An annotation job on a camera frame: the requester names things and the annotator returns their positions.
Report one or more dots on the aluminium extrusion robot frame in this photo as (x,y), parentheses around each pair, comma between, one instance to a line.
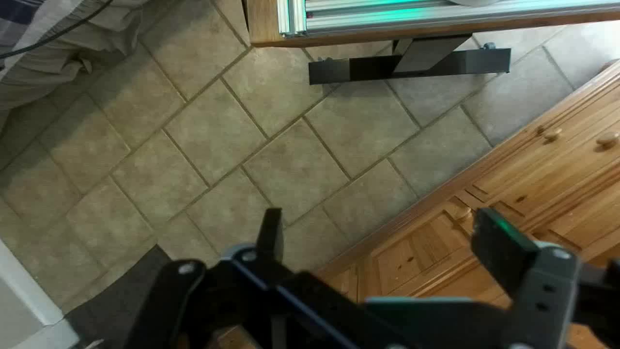
(414,12)

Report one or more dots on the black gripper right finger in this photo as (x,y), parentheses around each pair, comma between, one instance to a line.
(503,247)

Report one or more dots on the dark grey floor mat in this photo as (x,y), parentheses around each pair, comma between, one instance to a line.
(110,303)

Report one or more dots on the wooden drawer knob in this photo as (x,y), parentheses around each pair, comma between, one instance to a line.
(464,214)
(608,140)
(552,134)

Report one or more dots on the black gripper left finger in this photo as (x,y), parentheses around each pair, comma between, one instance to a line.
(271,233)

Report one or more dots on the bed with plaid blanket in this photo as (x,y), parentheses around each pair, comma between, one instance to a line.
(59,45)

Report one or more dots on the black metal stand foot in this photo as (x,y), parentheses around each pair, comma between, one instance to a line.
(414,64)

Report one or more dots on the pine wood dresser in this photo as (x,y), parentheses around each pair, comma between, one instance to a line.
(569,175)

